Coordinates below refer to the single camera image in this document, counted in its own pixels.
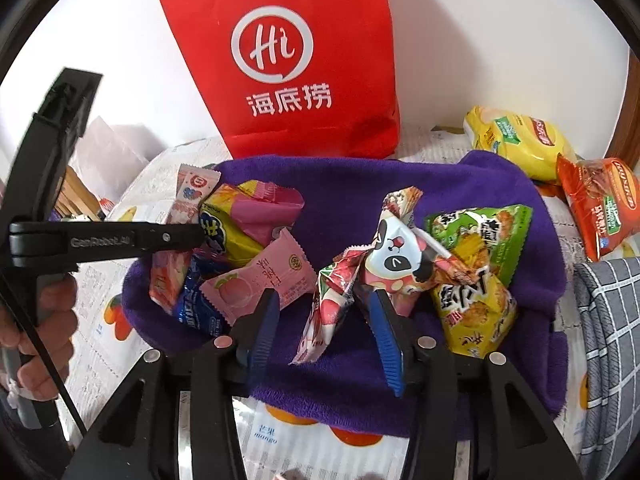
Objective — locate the orange pink snack packet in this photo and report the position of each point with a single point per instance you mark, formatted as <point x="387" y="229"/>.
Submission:
<point x="167" y="275"/>

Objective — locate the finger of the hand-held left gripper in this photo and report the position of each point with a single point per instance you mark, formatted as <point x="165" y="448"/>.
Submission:
<point x="175" y="237"/>

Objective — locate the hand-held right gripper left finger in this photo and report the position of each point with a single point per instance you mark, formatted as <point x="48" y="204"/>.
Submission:
<point x="262" y="340"/>

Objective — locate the brown striped object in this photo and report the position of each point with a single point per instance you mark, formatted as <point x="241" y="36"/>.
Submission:
<point x="75" y="195"/>

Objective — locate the orange chip bag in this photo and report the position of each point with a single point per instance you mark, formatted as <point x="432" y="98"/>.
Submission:
<point x="595" y="210"/>

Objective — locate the red white strawberry snack packet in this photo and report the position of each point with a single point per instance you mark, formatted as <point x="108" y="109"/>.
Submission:
<point x="325" y="320"/>

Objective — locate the red paper bag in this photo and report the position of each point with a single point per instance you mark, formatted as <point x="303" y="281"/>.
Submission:
<point x="300" y="125"/>

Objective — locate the brown wooden door frame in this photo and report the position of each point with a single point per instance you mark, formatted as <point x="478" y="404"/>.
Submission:
<point x="625" y="145"/>

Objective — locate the person's left hand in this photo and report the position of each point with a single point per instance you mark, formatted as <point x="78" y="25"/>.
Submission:
<point x="55" y="330"/>

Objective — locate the green snack packet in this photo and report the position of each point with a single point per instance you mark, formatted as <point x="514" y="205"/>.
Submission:
<point x="500" y="240"/>

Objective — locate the blue snack packet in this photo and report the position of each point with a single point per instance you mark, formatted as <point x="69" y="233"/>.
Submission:
<point x="195" y="310"/>

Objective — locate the panda print snack packet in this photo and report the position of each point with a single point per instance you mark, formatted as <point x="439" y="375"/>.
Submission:
<point x="395" y="255"/>

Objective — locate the pink yellow snack packet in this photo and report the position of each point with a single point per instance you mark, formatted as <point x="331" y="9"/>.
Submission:
<point x="250" y="215"/>

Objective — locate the white paper sheet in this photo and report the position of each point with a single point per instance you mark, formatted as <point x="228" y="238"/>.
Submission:
<point x="115" y="150"/>

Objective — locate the pink peach snack packet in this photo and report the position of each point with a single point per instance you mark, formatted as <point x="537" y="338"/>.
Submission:
<point x="265" y="270"/>

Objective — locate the white red candy packet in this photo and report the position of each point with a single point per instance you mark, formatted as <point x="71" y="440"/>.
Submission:
<point x="192" y="185"/>

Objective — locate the purple towel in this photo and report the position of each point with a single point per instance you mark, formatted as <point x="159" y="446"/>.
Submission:
<point x="340" y="195"/>

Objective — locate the fruit print tablecloth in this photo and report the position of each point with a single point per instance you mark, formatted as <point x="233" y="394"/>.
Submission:
<point x="280" y="435"/>

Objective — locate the yellow chip bag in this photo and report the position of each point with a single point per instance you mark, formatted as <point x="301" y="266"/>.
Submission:
<point x="525" y="155"/>

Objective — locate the grey checked cloth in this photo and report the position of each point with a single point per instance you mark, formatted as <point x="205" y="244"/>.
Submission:
<point x="605" y="335"/>

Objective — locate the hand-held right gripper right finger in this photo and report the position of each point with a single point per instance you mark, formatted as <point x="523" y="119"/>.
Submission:
<point x="387" y="355"/>

